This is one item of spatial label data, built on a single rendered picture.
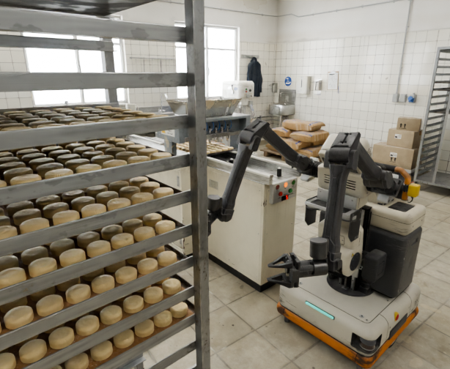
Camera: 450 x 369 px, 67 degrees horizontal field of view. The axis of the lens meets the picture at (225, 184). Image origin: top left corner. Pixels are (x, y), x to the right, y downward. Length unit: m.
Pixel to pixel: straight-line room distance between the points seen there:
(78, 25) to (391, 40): 5.81
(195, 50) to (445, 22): 5.36
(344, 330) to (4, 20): 1.91
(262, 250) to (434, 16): 4.56
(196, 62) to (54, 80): 0.28
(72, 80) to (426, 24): 5.67
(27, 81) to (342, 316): 1.82
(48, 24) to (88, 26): 0.06
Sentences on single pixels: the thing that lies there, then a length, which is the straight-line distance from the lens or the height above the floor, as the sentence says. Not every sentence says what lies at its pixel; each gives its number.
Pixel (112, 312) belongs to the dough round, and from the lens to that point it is 0.91.
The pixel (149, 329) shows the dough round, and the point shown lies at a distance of 0.98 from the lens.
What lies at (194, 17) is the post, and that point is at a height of 1.62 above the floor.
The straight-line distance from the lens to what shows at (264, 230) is 2.31.
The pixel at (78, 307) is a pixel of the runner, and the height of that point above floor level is 1.06.
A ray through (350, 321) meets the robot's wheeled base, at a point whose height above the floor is 0.27.
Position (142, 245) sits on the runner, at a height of 1.15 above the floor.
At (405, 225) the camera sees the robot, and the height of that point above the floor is 0.76.
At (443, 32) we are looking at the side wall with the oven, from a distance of 5.95.
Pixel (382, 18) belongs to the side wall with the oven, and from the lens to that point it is 6.38.
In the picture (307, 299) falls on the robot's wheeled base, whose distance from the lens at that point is 2.14.
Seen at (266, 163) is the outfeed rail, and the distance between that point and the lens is 2.55.
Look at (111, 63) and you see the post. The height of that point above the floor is 1.54.
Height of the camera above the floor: 1.51
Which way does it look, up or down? 18 degrees down
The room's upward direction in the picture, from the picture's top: straight up
